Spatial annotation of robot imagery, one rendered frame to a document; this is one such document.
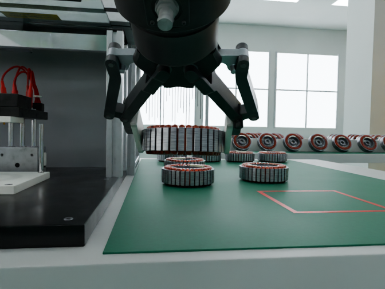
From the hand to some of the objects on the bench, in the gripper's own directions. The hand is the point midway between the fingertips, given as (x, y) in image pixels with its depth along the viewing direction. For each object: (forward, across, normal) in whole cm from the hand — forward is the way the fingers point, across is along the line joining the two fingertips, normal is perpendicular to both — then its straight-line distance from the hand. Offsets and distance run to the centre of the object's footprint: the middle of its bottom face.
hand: (183, 137), depth 42 cm
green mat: (+36, +16, +11) cm, 41 cm away
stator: (+40, -2, +15) cm, 43 cm away
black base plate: (+10, -44, -6) cm, 45 cm away
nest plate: (+9, -32, -4) cm, 33 cm away
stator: (+25, 0, +4) cm, 26 cm away
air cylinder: (+21, -34, +4) cm, 40 cm away
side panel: (+46, -18, +18) cm, 52 cm away
